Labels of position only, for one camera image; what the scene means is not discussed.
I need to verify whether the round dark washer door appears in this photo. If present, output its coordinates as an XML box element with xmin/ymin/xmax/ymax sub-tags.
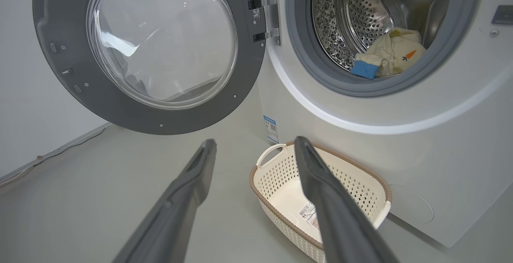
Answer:
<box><xmin>32</xmin><ymin>0</ymin><xmax>267</xmax><ymax>135</ymax></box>

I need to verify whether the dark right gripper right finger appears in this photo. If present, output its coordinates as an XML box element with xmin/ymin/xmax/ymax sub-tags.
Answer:
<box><xmin>294</xmin><ymin>136</ymin><xmax>401</xmax><ymax>263</ymax></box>

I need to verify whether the cream perforated laundry basket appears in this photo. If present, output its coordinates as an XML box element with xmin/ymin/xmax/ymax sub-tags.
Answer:
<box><xmin>249</xmin><ymin>141</ymin><xmax>392</xmax><ymax>263</ymax></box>

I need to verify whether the white basket product label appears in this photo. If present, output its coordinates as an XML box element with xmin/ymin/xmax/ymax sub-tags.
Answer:
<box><xmin>297</xmin><ymin>202</ymin><xmax>321</xmax><ymax>231</ymax></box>

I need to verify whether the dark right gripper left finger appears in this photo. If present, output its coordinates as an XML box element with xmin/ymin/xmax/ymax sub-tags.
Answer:
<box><xmin>112</xmin><ymin>139</ymin><xmax>218</xmax><ymax>263</ymax></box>

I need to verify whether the metal washer door hinge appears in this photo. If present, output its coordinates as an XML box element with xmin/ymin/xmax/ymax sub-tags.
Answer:
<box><xmin>248</xmin><ymin>0</ymin><xmax>282</xmax><ymax>47</ymax></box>

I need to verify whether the blue energy label sticker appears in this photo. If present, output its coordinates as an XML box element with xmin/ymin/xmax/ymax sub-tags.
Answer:
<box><xmin>263</xmin><ymin>115</ymin><xmax>279</xmax><ymax>144</ymax></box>

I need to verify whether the white front-load washing machine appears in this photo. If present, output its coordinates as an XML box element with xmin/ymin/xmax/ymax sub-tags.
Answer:
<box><xmin>254</xmin><ymin>0</ymin><xmax>513</xmax><ymax>248</ymax></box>

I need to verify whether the cream garment with blue patch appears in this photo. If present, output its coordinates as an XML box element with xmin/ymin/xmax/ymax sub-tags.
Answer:
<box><xmin>350</xmin><ymin>49</ymin><xmax>395</xmax><ymax>80</ymax></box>

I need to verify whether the cream garment with carrot print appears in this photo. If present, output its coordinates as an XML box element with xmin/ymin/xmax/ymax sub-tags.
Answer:
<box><xmin>377</xmin><ymin>28</ymin><xmax>427</xmax><ymax>76</ymax></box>

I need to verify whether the steel perforated washer drum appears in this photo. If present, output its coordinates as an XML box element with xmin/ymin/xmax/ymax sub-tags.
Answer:
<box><xmin>312</xmin><ymin>0</ymin><xmax>451</xmax><ymax>73</ymax></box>

